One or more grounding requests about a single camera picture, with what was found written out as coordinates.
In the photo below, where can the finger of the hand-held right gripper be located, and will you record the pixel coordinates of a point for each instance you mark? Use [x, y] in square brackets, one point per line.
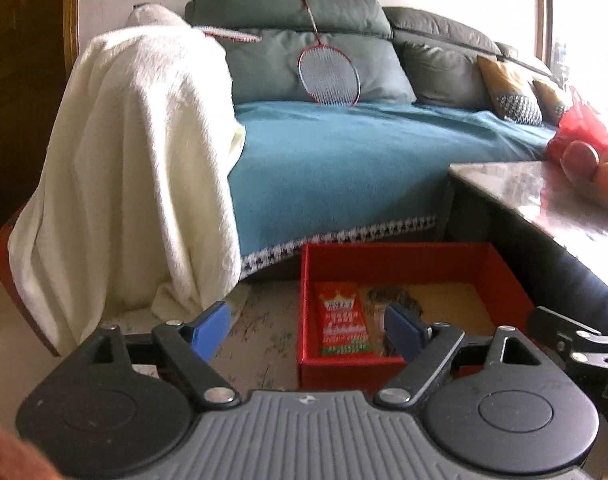
[554, 322]

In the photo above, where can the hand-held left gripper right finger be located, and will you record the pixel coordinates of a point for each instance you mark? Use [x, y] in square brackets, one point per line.
[401, 327]

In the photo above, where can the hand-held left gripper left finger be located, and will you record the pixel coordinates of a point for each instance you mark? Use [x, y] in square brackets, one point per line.
[212, 327]

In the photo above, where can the red cardboard box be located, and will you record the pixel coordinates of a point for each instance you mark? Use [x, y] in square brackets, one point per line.
[384, 260]

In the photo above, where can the dark patterned snack packet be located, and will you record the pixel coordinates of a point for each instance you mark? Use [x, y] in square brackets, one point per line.
[390, 294]

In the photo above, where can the patterned floor mat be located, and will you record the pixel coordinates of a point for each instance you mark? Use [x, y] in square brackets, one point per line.
[264, 340]

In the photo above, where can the red green snack packet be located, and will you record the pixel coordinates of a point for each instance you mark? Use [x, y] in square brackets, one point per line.
[341, 320]

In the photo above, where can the marble-top coffee table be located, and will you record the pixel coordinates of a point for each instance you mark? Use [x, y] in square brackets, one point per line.
[524, 185]

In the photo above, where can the teal sofa cushion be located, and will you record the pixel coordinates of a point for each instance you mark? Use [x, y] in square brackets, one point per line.
[359, 170]

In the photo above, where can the white fluffy blanket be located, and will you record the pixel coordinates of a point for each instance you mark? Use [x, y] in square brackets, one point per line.
[133, 160]

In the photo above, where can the red plastic bag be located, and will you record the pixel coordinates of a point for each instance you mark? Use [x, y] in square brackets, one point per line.
[584, 120]

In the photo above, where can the small yellow patterned pillow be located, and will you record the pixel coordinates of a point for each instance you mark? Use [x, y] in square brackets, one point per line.
[551, 97]

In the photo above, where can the reddish brown fuzzy cloth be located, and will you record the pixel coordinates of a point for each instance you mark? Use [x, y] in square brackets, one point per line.
[3, 455]

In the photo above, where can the large yellow patterned pillow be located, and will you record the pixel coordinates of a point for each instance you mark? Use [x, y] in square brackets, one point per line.
[504, 80]

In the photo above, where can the grey back cushion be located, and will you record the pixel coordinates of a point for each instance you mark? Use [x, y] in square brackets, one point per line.
[444, 75]

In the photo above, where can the large green back cushion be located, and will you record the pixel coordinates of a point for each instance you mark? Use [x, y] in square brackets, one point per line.
[264, 70]

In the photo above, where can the window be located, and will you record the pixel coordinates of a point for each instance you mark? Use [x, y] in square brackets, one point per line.
[584, 35]

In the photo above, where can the red flat badminton racket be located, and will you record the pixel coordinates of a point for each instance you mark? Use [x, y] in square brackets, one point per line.
[228, 34]

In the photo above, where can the grey-green leather sofa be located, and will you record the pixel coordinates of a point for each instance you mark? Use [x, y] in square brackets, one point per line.
[434, 25]

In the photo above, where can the dark wooden cabinet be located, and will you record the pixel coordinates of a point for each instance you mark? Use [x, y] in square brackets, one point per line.
[23, 85]

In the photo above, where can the long green headrest cushion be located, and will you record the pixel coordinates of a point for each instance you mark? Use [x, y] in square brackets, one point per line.
[254, 10]

